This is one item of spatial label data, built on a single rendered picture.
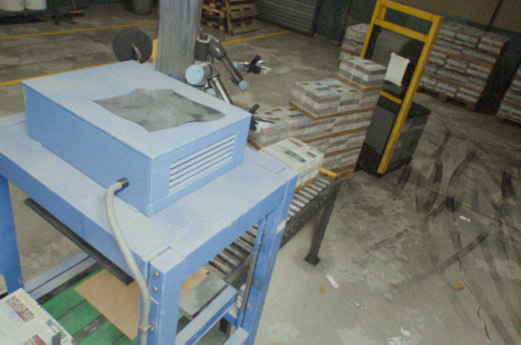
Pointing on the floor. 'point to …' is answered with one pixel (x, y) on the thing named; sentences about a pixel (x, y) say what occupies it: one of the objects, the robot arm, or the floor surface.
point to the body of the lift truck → (381, 122)
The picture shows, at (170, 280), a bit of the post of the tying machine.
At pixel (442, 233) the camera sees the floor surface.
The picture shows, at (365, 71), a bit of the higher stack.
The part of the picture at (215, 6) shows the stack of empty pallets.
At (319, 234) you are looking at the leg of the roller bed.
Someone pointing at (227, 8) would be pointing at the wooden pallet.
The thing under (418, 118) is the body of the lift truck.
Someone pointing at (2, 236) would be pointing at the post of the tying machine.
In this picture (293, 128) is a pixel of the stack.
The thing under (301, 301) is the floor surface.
